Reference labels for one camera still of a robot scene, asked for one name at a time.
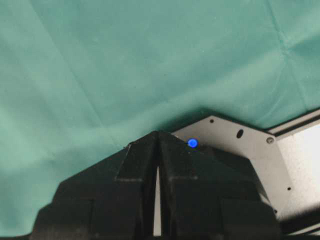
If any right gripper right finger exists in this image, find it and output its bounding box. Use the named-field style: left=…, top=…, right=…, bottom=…
left=158, top=131, right=282, bottom=240

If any green table cloth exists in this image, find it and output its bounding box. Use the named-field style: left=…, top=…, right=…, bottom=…
left=0, top=0, right=320, bottom=237

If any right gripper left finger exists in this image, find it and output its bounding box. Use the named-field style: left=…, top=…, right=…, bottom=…
left=30, top=131, right=158, bottom=240

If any silver aluminium base plate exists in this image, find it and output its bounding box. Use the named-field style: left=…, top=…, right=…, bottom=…
left=158, top=108, right=320, bottom=239

